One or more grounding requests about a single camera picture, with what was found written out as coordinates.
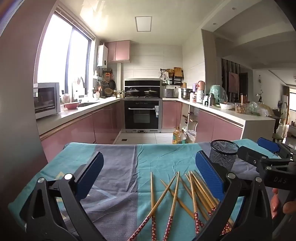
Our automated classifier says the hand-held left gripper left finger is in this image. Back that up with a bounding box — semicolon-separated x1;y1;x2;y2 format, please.
20;152;104;241

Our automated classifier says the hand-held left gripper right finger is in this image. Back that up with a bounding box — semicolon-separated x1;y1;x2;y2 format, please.
195;150;273;241

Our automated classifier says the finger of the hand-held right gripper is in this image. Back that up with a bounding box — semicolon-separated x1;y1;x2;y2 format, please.
238;146;289;167
257;137;296;160

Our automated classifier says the black mesh utensil cup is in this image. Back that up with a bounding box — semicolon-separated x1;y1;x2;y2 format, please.
209;139;240;173

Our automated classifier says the bunch of bamboo chopsticks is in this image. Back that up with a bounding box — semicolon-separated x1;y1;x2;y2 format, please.
127;170;234;241

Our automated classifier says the person's right hand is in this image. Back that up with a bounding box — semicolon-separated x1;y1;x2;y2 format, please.
272;189;296;219

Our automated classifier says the teal and grey tablecloth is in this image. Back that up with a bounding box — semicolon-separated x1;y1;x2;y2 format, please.
9;139;287;241

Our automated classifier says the green kitchen appliance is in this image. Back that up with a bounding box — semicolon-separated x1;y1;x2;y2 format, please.
209;85;228;104

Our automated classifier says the black built-in oven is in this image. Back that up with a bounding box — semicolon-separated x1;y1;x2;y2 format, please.
124;98;162;133

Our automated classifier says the chrome sink faucet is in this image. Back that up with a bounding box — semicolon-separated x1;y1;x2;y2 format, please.
71;77;86;103

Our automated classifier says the stainless steel stockpot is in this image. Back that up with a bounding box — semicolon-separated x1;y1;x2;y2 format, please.
181;88;193;100

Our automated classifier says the silver microwave oven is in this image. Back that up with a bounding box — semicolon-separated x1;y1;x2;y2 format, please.
33;83;61;120

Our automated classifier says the black range hood stove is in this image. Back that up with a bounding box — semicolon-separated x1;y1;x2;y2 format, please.
124;78;162;98

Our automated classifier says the kitchen window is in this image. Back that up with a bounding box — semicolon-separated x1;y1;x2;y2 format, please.
37;13;96;96

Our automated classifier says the square ceiling light panel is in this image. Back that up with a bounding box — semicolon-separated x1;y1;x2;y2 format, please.
135;16;153;32

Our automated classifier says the black wall utensil rack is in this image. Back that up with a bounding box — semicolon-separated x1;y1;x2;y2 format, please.
160;67;185;86

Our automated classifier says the white wall water heater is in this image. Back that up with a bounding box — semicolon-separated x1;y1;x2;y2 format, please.
97;45;109;68

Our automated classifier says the pink wall cabinet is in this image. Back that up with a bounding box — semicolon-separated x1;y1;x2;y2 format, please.
105;40;132;63

